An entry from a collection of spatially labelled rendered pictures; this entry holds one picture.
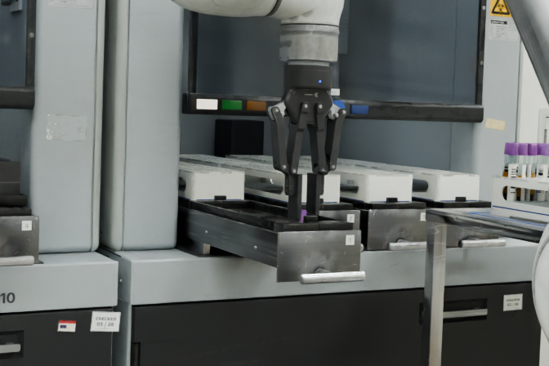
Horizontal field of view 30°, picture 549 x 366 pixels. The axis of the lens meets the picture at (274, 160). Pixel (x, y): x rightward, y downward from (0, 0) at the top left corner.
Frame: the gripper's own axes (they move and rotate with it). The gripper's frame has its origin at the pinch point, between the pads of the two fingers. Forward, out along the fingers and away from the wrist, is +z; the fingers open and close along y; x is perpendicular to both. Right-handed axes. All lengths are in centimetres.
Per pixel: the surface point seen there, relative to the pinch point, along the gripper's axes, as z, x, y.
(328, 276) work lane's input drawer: 9.2, 17.7, 5.6
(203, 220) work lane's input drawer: 4.8, -12.8, 11.3
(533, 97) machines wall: -19, -131, -160
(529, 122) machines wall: -10, -131, -159
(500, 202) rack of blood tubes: 0.3, 11.5, -28.9
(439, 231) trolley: 5.9, 2.1, -24.2
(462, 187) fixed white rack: 0.4, -15.0, -42.0
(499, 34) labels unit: -29, -20, -54
